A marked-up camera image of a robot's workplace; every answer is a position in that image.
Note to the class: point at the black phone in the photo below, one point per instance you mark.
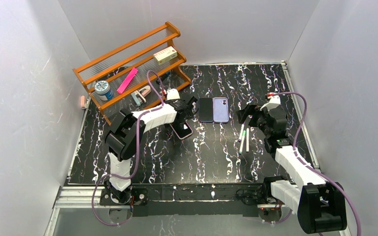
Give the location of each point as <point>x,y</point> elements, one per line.
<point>182,130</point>

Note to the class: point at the lilac phone case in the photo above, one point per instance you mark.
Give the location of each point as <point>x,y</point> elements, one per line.
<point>220,110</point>

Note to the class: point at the purple capped pen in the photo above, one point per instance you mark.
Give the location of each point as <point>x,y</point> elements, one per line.
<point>241,132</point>

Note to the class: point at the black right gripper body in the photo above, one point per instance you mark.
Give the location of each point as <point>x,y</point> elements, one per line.
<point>249,113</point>

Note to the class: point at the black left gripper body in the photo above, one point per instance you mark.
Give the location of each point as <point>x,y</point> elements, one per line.
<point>186,106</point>

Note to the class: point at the black base bar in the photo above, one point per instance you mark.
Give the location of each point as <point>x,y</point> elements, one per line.
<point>244,199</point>

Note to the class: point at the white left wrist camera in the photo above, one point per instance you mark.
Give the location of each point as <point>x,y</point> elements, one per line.
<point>171,94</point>

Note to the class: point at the cream cardboard box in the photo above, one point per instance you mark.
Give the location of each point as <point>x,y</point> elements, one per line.
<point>165,55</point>

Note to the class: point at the blue lidded jar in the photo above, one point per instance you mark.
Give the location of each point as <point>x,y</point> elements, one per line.
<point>103,90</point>

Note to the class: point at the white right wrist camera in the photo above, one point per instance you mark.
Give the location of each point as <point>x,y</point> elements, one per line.
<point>273,101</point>

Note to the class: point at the dark marker on shelf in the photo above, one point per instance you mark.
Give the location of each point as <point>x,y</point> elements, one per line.
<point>163,77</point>

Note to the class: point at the pink eraser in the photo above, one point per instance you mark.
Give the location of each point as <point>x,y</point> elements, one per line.
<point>83,102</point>

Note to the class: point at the black smartphone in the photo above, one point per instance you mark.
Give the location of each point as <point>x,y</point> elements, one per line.
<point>205,110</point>

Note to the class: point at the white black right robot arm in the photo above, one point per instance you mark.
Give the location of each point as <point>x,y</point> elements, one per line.
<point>319,205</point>

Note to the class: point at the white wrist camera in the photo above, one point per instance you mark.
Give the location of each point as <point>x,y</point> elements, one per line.
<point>171,94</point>
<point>273,101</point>

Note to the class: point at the pink flat bar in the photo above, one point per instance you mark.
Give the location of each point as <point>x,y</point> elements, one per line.
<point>123,86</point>

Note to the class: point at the green tipped white pen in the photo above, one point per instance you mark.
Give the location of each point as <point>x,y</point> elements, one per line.
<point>242,140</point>

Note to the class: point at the orange wooden shelf rack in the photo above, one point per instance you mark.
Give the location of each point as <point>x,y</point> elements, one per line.
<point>130,67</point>

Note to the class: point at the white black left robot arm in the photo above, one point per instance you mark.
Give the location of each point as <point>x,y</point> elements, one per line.
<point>125,136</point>

